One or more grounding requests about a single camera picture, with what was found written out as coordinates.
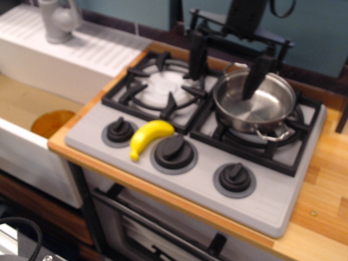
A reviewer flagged yellow toy banana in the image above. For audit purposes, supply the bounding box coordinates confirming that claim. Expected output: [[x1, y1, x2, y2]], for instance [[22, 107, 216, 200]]
[[130, 120, 175, 161]]

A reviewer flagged grey toy stove top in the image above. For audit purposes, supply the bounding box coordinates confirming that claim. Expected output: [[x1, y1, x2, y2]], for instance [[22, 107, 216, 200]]
[[65, 52, 327, 238]]

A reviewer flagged toy oven door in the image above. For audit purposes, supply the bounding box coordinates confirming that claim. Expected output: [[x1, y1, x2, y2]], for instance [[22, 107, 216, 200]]
[[81, 167, 272, 261]]

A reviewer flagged grey toy faucet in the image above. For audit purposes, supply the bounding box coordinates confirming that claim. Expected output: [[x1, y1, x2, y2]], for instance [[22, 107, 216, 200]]
[[38, 0, 83, 44]]

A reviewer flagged black right burner grate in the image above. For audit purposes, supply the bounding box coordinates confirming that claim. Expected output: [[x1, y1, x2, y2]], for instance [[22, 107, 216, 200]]
[[190, 91, 326, 177]]

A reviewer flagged black left stove knob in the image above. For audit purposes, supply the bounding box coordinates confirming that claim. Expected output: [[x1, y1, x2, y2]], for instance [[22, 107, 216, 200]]
[[102, 117, 138, 148]]

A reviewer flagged black right stove knob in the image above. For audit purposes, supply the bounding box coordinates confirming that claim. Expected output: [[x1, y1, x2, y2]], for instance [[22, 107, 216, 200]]
[[213, 163, 257, 199]]

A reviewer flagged black burner grate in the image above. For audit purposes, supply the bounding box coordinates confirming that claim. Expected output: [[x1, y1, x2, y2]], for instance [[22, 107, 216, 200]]
[[190, 91, 326, 177], [102, 52, 221, 134]]

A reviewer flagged stainless steel pot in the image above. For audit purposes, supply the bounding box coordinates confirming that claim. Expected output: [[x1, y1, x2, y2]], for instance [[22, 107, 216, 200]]
[[212, 63, 296, 142]]

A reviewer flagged black middle stove knob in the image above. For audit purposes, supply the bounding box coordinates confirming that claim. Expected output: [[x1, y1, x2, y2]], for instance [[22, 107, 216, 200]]
[[150, 135, 198, 175]]

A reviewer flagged white toy sink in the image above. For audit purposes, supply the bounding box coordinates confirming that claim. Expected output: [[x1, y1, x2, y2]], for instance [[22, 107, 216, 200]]
[[1, 4, 150, 209]]

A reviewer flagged black oven door handle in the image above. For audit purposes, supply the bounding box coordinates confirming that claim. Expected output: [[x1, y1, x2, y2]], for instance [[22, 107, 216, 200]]
[[92, 182, 228, 261]]

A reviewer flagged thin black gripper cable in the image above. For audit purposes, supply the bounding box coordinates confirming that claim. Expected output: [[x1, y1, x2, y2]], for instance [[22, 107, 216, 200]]
[[269, 0, 297, 19]]

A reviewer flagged black stove knob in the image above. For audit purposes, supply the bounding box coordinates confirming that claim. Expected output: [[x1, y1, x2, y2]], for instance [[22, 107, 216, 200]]
[[213, 163, 257, 199], [102, 117, 138, 148], [150, 135, 198, 175]]

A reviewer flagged black left burner grate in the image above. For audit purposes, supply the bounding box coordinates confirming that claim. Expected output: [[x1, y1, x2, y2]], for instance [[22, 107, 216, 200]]
[[102, 52, 221, 134]]

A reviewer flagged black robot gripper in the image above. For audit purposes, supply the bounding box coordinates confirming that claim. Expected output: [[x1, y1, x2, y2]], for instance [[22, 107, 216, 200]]
[[187, 1, 294, 100]]

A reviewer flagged orange plastic bowl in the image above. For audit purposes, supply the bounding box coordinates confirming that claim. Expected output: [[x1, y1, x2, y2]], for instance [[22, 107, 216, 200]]
[[31, 110, 75, 139]]

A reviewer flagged black braided foreground cable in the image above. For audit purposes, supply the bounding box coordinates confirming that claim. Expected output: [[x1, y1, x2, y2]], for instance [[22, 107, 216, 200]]
[[0, 216, 44, 261]]

